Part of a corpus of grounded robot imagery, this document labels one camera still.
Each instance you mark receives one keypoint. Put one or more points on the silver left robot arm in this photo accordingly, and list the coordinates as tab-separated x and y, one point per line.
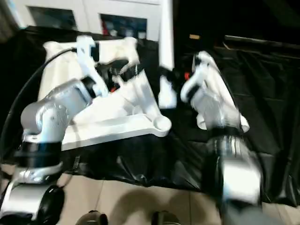
51	112

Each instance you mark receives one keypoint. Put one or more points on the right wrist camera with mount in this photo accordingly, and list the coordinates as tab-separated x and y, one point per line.
201	63

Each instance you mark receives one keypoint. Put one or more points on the long black bar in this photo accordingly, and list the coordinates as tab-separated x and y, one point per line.
257	41

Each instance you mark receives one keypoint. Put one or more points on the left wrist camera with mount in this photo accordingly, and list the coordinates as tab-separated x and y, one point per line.
86	61

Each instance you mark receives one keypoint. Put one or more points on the white cabinet with glass doors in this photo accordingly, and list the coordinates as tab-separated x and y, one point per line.
89	14

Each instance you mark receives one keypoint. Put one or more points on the black glossy mat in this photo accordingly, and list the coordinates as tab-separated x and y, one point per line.
269	93

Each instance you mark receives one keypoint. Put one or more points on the small tan label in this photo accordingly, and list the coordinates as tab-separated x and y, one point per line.
194	36

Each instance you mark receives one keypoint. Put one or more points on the grey curtain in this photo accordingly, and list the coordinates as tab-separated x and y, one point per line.
7	14

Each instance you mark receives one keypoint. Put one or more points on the dark left robot foot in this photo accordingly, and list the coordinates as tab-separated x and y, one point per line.
93	219

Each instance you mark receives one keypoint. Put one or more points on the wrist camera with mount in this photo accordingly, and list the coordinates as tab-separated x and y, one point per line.
201	63
86	61

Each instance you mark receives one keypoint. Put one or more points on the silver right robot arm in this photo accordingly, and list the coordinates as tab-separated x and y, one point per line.
234	164

